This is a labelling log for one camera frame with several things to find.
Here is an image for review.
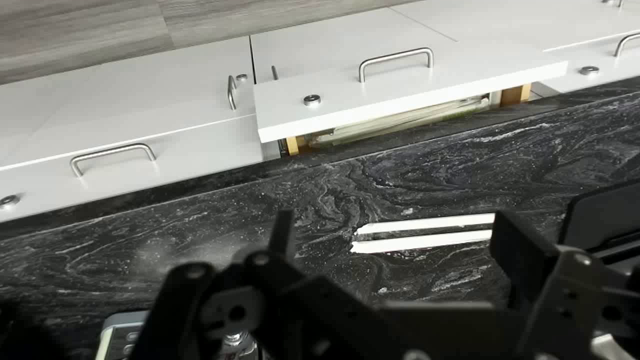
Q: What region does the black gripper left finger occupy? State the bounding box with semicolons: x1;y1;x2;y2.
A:
130;210;314;360

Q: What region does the white drawer with handle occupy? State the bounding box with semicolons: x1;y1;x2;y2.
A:
0;39;263;223

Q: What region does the open white drawer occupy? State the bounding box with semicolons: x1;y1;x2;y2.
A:
250;10;568;154

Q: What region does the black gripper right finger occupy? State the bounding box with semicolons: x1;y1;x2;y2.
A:
490;181;640;360

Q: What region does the white cabinet door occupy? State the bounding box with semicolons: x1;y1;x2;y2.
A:
396;0;640;92

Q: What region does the cream and silver toaster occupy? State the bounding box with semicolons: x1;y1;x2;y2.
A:
95;311;147;360

